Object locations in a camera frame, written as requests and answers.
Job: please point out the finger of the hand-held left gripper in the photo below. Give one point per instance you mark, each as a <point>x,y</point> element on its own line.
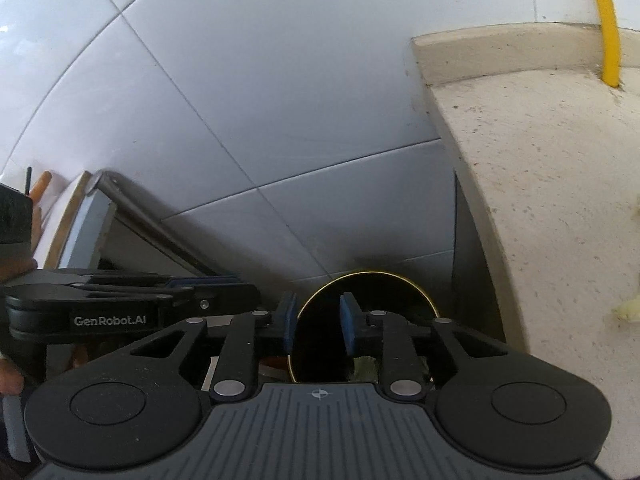
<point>220,297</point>

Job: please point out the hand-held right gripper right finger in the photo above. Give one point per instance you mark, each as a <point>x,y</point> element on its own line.
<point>349,327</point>

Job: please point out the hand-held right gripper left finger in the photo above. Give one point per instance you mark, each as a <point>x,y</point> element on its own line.
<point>289,325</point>

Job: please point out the black trash bin gold rim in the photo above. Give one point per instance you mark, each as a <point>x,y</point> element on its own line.
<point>320,320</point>

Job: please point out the person's left hand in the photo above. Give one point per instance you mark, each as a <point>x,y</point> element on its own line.
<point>10,377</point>

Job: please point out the orange rod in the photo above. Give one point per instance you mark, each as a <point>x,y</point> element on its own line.
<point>41,185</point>

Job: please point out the brown base cabinet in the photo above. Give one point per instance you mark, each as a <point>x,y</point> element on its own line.
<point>480,270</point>

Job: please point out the yellow pipe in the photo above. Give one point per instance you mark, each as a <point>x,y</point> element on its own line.
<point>607,20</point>

